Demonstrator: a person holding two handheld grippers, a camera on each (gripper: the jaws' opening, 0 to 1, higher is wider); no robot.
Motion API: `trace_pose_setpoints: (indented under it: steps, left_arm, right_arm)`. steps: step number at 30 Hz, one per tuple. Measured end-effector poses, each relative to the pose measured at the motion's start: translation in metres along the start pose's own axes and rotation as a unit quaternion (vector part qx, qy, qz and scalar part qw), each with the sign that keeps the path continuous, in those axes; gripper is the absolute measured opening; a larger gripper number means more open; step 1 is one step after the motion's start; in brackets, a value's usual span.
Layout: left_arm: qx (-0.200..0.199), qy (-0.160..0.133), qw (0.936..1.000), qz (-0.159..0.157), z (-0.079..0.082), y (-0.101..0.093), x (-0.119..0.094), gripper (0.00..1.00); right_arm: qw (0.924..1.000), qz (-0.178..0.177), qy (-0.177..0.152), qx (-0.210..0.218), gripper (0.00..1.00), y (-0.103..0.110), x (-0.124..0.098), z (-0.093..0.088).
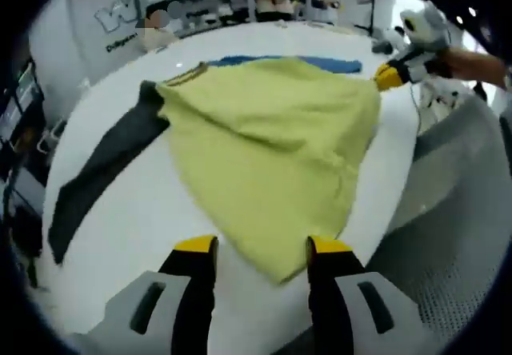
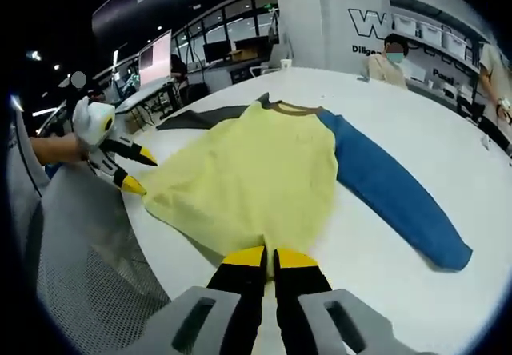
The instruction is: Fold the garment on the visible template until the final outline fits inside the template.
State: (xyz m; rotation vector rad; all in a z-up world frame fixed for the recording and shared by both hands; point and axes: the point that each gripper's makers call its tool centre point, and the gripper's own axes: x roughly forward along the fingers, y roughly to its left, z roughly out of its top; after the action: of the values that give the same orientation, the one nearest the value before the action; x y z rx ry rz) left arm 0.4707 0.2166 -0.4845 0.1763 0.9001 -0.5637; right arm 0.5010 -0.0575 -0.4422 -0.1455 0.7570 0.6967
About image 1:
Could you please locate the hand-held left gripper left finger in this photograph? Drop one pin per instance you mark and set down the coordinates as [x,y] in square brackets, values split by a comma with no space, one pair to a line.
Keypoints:
[192,291]

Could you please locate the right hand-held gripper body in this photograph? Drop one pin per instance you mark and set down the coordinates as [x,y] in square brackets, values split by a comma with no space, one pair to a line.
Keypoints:
[430,31]

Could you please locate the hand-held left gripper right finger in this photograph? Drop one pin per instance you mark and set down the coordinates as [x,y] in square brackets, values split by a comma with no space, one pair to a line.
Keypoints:
[332,291]

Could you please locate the yellow grey blue garment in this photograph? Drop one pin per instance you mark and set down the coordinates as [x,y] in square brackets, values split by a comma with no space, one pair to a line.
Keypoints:
[272,151]

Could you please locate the person's right hand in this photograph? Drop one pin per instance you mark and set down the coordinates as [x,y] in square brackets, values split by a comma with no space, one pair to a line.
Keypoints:
[444,65]

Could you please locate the grey mesh chair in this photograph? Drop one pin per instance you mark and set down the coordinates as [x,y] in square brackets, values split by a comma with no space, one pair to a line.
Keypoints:
[452,211]

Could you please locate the white office chair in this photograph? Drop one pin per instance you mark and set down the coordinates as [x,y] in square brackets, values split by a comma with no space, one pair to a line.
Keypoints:
[52,135]

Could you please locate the white storage shelf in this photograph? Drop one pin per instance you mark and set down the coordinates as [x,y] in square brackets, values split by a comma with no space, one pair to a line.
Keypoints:
[192,3]

